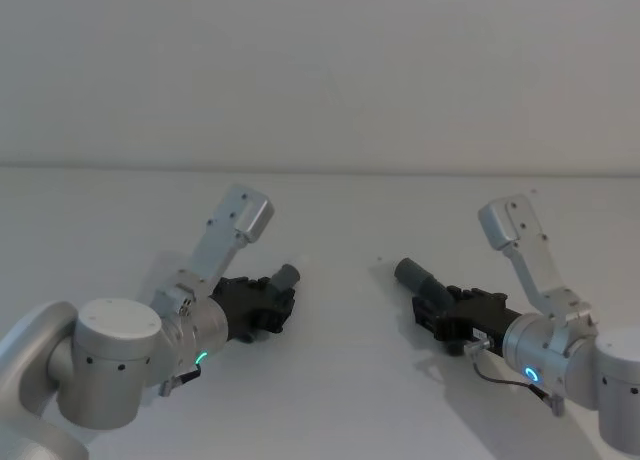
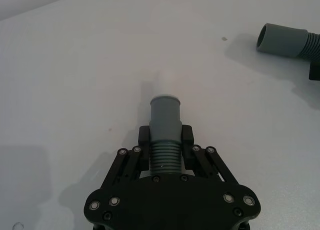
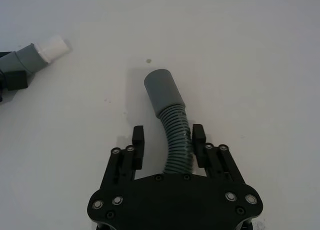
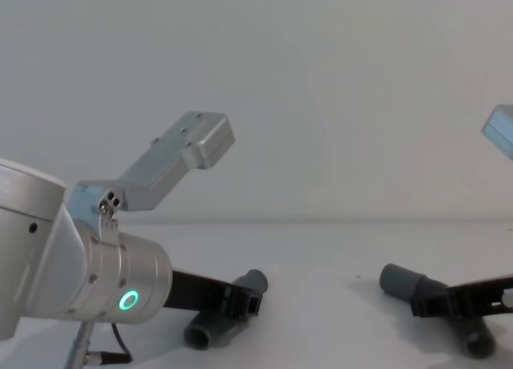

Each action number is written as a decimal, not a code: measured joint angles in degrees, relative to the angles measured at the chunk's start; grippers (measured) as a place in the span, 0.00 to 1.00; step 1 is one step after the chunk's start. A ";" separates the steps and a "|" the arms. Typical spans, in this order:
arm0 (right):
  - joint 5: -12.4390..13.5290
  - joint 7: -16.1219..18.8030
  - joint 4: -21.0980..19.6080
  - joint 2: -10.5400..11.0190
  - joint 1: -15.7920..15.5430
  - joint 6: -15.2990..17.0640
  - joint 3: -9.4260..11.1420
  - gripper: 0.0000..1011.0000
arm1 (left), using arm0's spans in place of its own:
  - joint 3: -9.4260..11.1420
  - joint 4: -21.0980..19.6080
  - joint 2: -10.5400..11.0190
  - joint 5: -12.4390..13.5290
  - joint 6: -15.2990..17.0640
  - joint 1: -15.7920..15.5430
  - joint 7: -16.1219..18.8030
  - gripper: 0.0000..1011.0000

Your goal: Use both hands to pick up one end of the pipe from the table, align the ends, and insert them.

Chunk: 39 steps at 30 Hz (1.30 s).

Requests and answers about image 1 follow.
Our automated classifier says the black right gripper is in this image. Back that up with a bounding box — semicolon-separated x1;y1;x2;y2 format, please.
393;255;524;360

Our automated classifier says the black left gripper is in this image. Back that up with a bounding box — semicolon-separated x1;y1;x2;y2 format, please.
211;263;303;344

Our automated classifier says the white table cloth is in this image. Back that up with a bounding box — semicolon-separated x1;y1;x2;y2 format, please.
0;164;640;460

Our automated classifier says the white curtain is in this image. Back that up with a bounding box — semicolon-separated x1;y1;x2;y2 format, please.
0;0;640;174

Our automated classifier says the thin dark right gripper cable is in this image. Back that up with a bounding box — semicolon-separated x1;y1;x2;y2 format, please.
463;340;564;418

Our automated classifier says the thin dark gripper cable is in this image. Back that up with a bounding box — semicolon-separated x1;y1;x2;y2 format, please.
463;340;564;418
158;367;203;398

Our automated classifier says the thin dark left gripper cable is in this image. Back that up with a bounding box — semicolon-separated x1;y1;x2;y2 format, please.
158;367;203;398

